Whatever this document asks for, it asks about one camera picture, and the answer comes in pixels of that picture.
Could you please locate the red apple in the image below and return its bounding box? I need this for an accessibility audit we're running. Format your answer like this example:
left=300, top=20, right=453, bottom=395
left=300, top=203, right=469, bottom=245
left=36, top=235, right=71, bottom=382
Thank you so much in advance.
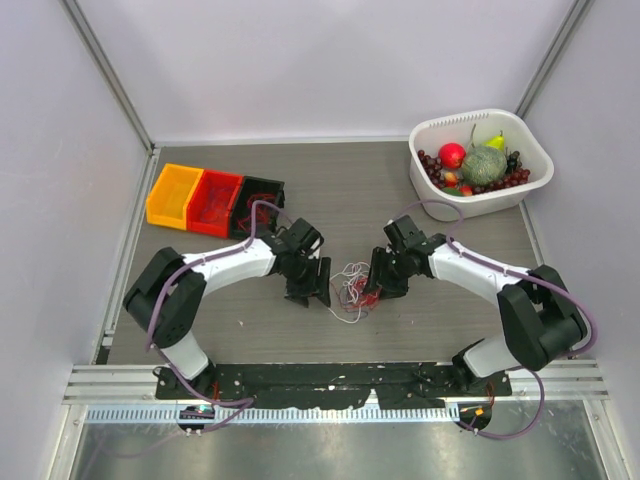
left=438, top=143, right=466, bottom=170

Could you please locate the green melon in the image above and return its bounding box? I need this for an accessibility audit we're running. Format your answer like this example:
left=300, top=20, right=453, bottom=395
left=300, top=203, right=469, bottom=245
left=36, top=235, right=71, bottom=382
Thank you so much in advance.
left=461, top=145, right=507, bottom=186

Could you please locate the green pear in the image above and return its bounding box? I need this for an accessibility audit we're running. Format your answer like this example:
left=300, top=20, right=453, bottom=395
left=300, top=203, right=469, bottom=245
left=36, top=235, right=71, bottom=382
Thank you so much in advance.
left=484, top=131, right=506, bottom=152

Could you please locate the red cable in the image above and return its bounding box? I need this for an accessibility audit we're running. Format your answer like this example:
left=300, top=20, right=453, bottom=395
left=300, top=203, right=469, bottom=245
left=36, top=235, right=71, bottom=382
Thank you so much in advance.
left=237, top=189, right=279, bottom=231

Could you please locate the black plastic bin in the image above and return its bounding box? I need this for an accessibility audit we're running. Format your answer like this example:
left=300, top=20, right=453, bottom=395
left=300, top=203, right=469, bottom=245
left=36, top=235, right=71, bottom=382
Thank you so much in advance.
left=228, top=176, right=285, bottom=240

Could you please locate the cable bundle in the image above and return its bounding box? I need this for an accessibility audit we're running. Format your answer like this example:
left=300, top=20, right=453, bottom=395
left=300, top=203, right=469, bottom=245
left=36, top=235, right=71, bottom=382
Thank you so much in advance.
left=327, top=262, right=384, bottom=325

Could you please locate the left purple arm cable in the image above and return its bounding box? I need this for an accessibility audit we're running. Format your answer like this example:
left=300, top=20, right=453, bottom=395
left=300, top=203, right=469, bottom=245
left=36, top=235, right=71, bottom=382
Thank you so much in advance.
left=143, top=199, right=296, bottom=431

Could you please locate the white slotted cable duct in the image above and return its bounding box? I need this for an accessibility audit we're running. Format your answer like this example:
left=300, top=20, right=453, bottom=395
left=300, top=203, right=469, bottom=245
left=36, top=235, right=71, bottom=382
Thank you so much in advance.
left=85, top=404, right=459, bottom=425

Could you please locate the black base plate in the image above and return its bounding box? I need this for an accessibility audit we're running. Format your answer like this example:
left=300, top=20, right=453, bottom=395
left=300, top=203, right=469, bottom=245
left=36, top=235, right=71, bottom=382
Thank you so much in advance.
left=153, top=362, right=512, bottom=410

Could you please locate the small red fruit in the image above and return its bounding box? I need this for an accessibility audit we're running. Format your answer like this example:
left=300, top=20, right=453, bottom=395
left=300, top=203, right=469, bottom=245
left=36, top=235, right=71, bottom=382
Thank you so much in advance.
left=442, top=172, right=473, bottom=197

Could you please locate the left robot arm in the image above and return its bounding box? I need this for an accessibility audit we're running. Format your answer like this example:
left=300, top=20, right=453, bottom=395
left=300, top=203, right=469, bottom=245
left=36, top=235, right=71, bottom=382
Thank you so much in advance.
left=123, top=218, right=331, bottom=399

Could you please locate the dark grape bunch right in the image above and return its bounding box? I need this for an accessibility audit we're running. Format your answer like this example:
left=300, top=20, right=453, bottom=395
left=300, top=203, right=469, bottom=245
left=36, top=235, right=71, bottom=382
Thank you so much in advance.
left=471, top=168, right=531, bottom=195

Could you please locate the white fruit basket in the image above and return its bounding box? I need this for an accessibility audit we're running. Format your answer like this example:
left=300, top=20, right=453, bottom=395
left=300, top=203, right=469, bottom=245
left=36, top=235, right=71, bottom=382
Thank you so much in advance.
left=409, top=109, right=554, bottom=221

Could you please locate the yellow plastic bin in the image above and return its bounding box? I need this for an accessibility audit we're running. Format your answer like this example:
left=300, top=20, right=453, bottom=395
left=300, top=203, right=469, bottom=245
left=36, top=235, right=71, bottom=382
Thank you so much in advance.
left=146, top=163, right=204, bottom=230

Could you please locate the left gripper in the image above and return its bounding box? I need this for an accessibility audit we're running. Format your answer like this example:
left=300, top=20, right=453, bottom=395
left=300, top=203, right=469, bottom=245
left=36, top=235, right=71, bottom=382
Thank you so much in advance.
left=286, top=253, right=330, bottom=306

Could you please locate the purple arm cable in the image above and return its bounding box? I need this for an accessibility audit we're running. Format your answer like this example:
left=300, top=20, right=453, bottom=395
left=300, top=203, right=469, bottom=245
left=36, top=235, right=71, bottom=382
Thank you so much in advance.
left=143, top=199, right=296, bottom=431
left=389, top=199, right=600, bottom=441

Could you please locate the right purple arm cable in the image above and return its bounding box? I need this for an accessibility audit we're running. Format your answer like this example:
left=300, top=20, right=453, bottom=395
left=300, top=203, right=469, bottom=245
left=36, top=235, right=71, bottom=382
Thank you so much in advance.
left=389, top=199, right=600, bottom=441

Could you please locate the dark red grape bunch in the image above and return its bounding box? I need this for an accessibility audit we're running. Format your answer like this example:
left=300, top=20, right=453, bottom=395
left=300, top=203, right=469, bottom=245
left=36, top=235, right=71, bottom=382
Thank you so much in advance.
left=417, top=150, right=446, bottom=189

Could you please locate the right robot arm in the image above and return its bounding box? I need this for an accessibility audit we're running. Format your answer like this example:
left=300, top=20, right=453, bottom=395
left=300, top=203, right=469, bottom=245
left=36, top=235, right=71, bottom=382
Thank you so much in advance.
left=363, top=215, right=588, bottom=395

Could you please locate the red plastic bin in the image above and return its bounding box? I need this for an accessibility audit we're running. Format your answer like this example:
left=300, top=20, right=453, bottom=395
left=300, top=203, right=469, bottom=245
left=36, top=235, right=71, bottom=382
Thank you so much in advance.
left=187, top=170, right=244, bottom=238

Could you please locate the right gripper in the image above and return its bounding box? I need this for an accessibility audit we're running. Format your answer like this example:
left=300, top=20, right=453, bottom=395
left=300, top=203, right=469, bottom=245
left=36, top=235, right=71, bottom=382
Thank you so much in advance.
left=363, top=246, right=412, bottom=300

